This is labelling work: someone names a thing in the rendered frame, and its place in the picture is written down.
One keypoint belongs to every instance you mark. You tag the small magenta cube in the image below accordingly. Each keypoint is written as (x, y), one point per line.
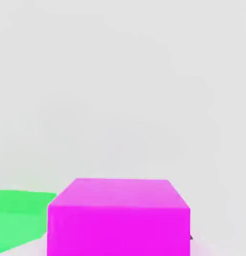
(118, 226)

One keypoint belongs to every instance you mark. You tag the small green cube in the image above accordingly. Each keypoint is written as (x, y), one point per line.
(19, 218)

